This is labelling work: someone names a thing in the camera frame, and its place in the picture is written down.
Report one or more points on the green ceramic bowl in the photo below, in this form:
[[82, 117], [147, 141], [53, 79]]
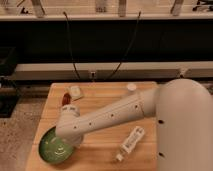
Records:
[[52, 149]]

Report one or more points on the clear plastic bottle white label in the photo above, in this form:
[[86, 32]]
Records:
[[129, 144]]

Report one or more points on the small white square box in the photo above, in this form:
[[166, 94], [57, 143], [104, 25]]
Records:
[[75, 92]]

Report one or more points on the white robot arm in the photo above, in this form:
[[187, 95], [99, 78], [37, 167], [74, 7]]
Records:
[[183, 109]]

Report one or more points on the black box at left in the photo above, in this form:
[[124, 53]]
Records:
[[8, 90]]

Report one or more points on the white wall power outlet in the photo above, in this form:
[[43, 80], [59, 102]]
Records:
[[93, 75]]

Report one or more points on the red oblong object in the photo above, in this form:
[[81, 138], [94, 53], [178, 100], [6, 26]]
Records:
[[66, 99]]

